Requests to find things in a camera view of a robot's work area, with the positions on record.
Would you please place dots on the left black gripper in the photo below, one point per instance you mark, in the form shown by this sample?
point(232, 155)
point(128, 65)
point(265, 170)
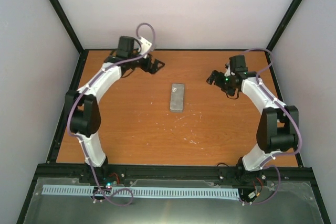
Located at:
point(153, 69)

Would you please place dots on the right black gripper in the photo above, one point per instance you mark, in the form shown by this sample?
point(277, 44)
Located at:
point(218, 82)

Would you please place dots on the grey glasses case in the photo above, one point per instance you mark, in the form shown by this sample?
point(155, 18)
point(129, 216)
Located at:
point(177, 97)

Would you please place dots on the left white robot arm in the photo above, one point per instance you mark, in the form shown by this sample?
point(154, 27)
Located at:
point(82, 105)

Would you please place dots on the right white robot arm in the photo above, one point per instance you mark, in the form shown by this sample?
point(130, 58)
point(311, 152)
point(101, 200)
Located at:
point(278, 129)

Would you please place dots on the metal front plate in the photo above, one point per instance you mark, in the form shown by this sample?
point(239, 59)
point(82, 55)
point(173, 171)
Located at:
point(287, 202)

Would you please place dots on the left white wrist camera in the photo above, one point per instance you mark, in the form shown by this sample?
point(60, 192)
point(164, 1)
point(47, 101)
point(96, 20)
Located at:
point(146, 47)

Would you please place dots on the light blue slotted cable duct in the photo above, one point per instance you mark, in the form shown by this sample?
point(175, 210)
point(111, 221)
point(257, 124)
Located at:
point(144, 192)

